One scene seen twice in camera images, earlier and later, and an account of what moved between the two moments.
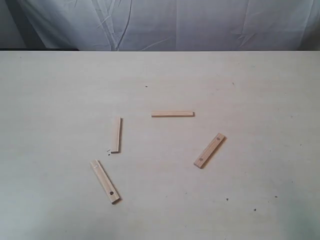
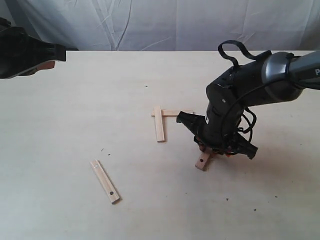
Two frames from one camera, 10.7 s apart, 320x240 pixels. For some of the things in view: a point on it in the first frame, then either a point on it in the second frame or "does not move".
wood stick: x=167 y=114 does not move
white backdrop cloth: x=169 y=25 does not move
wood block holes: x=104 y=179 does not move
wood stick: x=116 y=129 → x=159 y=125
